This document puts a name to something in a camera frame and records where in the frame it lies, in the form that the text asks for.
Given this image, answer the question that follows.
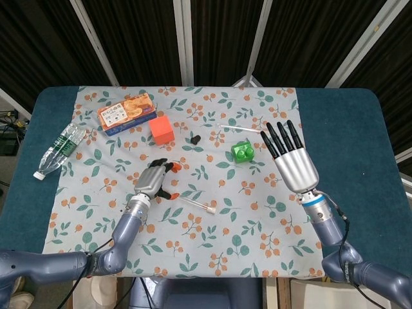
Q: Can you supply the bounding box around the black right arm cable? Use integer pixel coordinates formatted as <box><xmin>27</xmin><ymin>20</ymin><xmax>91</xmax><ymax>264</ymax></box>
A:
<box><xmin>317</xmin><ymin>191</ymin><xmax>389</xmax><ymax>309</ymax></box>

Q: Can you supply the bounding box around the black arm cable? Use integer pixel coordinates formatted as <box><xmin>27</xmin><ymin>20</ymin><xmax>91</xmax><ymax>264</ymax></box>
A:
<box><xmin>317</xmin><ymin>191</ymin><xmax>389</xmax><ymax>309</ymax></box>
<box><xmin>67</xmin><ymin>238</ymin><xmax>117</xmax><ymax>309</ymax></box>

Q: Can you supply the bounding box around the clear glass pipette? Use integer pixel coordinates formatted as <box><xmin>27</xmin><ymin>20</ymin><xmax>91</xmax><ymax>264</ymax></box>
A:
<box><xmin>218</xmin><ymin>124</ymin><xmax>273</xmax><ymax>136</ymax></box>

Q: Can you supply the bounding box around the floral print tablecloth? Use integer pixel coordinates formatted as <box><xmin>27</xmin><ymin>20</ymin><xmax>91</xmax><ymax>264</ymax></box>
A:
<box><xmin>37</xmin><ymin>85</ymin><xmax>325</xmax><ymax>279</ymax></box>

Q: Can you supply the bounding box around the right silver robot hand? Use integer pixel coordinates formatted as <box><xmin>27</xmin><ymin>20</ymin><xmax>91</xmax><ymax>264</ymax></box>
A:
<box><xmin>260</xmin><ymin>120</ymin><xmax>320</xmax><ymax>194</ymax></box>

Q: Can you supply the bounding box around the clear plastic water bottle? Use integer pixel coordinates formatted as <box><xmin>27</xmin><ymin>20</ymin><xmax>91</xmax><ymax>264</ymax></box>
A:
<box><xmin>33</xmin><ymin>122</ymin><xmax>87</xmax><ymax>180</ymax></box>

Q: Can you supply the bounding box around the clear pipette tube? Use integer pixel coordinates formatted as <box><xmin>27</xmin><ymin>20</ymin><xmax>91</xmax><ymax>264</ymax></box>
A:
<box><xmin>178</xmin><ymin>196</ymin><xmax>213</xmax><ymax>214</ymax></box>

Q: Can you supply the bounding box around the white bag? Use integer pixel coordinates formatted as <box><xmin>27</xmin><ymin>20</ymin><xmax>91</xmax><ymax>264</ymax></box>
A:
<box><xmin>72</xmin><ymin>277</ymin><xmax>118</xmax><ymax>309</ymax></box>

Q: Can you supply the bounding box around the orange biscuit box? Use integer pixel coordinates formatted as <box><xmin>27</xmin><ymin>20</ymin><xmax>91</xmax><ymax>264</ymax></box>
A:
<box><xmin>96</xmin><ymin>91</ymin><xmax>158</xmax><ymax>138</ymax></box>

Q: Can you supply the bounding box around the teal table cover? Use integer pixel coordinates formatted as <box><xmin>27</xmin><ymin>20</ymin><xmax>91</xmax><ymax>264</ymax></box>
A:
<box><xmin>0</xmin><ymin>86</ymin><xmax>412</xmax><ymax>279</ymax></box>

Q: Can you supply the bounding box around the bundle of floor cables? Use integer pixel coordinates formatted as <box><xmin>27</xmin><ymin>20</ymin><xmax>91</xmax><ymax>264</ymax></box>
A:
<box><xmin>0</xmin><ymin>109</ymin><xmax>30</xmax><ymax>130</ymax></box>

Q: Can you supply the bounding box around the beige shoe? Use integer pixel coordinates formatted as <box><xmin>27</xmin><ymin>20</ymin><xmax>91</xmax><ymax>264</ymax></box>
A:
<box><xmin>8</xmin><ymin>291</ymin><xmax>35</xmax><ymax>309</ymax></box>
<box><xmin>12</xmin><ymin>276</ymin><xmax>26</xmax><ymax>295</ymax></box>

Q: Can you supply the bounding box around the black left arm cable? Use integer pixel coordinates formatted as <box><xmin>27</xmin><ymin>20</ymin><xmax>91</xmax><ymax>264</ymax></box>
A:
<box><xmin>67</xmin><ymin>238</ymin><xmax>117</xmax><ymax>309</ymax></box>

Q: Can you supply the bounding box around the orange cube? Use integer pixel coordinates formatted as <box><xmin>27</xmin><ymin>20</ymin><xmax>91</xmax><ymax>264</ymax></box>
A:
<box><xmin>149</xmin><ymin>115</ymin><xmax>176</xmax><ymax>146</ymax></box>

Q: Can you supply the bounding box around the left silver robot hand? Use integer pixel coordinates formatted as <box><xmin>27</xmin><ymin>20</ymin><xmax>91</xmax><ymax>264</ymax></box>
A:
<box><xmin>133</xmin><ymin>158</ymin><xmax>183</xmax><ymax>200</ymax></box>

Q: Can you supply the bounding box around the beige box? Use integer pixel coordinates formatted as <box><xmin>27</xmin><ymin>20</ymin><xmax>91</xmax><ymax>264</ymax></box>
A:
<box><xmin>289</xmin><ymin>278</ymin><xmax>391</xmax><ymax>309</ymax></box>

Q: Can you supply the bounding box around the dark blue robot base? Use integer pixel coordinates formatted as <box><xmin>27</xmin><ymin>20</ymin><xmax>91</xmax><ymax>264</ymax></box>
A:
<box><xmin>130</xmin><ymin>277</ymin><xmax>263</xmax><ymax>309</ymax></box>

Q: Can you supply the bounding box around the white frame pole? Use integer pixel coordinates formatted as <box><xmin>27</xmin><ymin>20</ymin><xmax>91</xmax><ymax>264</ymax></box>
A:
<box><xmin>173</xmin><ymin>0</ymin><xmax>196</xmax><ymax>87</ymax></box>
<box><xmin>233</xmin><ymin>0</ymin><xmax>275</xmax><ymax>88</ymax></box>
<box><xmin>324</xmin><ymin>0</ymin><xmax>412</xmax><ymax>89</ymax></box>
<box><xmin>69</xmin><ymin>0</ymin><xmax>120</xmax><ymax>87</ymax></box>

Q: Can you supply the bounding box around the green toy brick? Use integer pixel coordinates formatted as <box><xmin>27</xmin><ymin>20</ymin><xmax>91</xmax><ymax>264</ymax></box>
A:
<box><xmin>230</xmin><ymin>140</ymin><xmax>256</xmax><ymax>164</ymax></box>

